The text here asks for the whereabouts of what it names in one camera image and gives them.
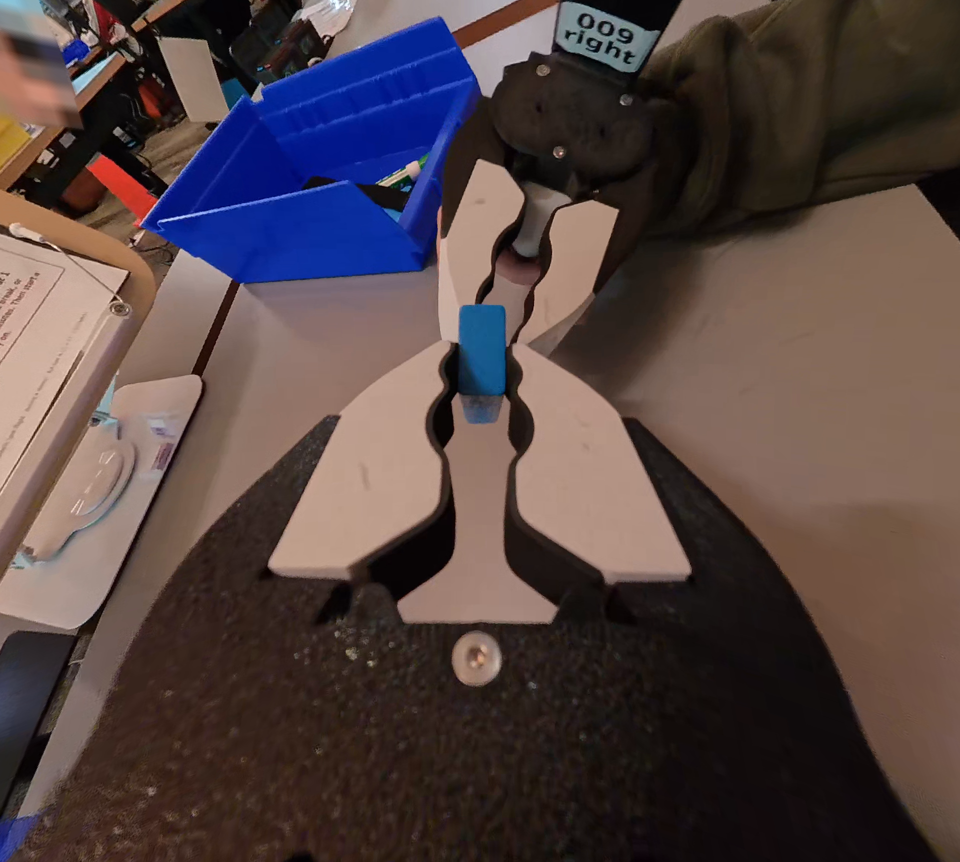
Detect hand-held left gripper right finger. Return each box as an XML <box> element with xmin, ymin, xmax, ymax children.
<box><xmin>506</xmin><ymin>343</ymin><xmax>693</xmax><ymax>596</ymax></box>

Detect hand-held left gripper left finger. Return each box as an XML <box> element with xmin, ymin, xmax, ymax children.
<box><xmin>267</xmin><ymin>340</ymin><xmax>459</xmax><ymax>596</ymax></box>

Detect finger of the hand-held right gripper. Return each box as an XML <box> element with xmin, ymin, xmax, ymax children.
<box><xmin>508</xmin><ymin>202</ymin><xmax>622</xmax><ymax>358</ymax></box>
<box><xmin>437</xmin><ymin>159</ymin><xmax>526</xmax><ymax>341</ymax></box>

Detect blue rectangular block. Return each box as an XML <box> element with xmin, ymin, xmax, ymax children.
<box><xmin>457</xmin><ymin>304</ymin><xmax>507</xmax><ymax>424</ymax></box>

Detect person's right forearm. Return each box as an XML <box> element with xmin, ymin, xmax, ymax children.
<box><xmin>637</xmin><ymin>0</ymin><xmax>960</xmax><ymax>240</ymax></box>

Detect green white marker pen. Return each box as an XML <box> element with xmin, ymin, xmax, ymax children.
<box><xmin>375</xmin><ymin>153</ymin><xmax>430</xmax><ymax>189</ymax></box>

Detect white paper sheets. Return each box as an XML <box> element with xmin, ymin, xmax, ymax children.
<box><xmin>303</xmin><ymin>0</ymin><xmax>369</xmax><ymax>38</ymax></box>

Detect printed instruction sheet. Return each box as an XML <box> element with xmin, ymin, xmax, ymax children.
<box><xmin>0</xmin><ymin>232</ymin><xmax>132</xmax><ymax>495</ymax></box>

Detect orange cone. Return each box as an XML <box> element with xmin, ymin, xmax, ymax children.
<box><xmin>86</xmin><ymin>153</ymin><xmax>162</xmax><ymax>219</ymax></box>

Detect wooden display board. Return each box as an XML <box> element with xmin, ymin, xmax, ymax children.
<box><xmin>0</xmin><ymin>190</ymin><xmax>159</xmax><ymax>570</ymax></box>

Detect black tablet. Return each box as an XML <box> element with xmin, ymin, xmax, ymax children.
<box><xmin>0</xmin><ymin>629</ymin><xmax>76</xmax><ymax>814</ymax></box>

